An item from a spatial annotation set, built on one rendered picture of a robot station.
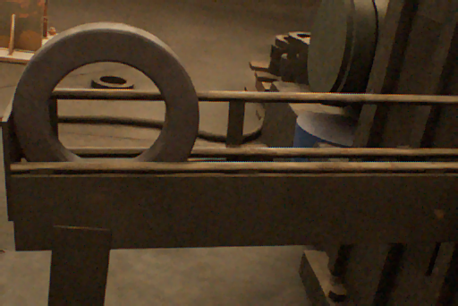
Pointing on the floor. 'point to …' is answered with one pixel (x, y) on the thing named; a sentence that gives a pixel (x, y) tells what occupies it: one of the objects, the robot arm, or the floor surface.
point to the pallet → (282, 63)
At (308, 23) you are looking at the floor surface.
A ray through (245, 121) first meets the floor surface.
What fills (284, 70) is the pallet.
